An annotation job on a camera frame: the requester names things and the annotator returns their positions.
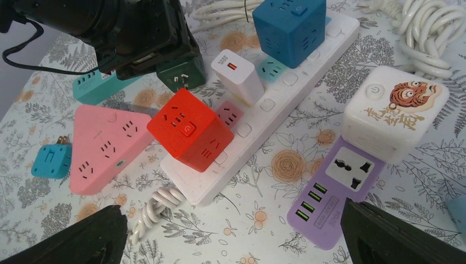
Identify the white cube adapter with cord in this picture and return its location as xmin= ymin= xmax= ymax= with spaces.
xmin=342 ymin=66 xmax=450 ymax=164

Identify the white coiled cord bundle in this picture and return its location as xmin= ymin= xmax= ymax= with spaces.
xmin=358 ymin=0 xmax=466 ymax=80

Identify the red cube socket adapter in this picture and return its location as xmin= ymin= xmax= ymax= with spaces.
xmin=147 ymin=89 xmax=234 ymax=172

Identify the white multicolour power strip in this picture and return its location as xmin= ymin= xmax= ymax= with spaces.
xmin=160 ymin=10 xmax=360 ymax=207

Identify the light blue small adapter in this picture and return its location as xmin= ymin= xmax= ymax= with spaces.
xmin=446 ymin=195 xmax=465 ymax=239

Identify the dark green cube adapter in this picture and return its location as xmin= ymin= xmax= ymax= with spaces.
xmin=156 ymin=54 xmax=207 ymax=93

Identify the braided white cable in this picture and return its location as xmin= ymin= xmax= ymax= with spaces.
xmin=128 ymin=185 xmax=187 ymax=246

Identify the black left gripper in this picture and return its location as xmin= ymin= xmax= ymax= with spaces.
xmin=95 ymin=1 xmax=199 ymax=80

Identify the white cube socket adapter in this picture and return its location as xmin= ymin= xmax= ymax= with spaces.
xmin=210 ymin=49 xmax=265 ymax=106

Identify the cyan small socket adapter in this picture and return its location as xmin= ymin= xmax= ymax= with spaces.
xmin=31 ymin=136 xmax=72 ymax=179

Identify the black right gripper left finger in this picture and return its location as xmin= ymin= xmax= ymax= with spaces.
xmin=1 ymin=205 xmax=127 ymax=264

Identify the purple power strip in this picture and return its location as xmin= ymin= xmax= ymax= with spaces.
xmin=287 ymin=137 xmax=386 ymax=250

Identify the floral patterned table mat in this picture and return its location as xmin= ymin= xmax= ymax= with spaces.
xmin=1 ymin=1 xmax=465 ymax=263

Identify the teal power strip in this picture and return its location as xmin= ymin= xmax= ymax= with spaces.
xmin=73 ymin=70 xmax=141 ymax=106

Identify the blue cube socket adapter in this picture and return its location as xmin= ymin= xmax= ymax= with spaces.
xmin=252 ymin=0 xmax=326 ymax=69

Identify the pink triangular power strip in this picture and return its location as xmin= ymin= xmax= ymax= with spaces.
xmin=69 ymin=104 xmax=153 ymax=195

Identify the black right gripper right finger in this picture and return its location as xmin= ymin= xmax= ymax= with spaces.
xmin=341 ymin=199 xmax=465 ymax=263

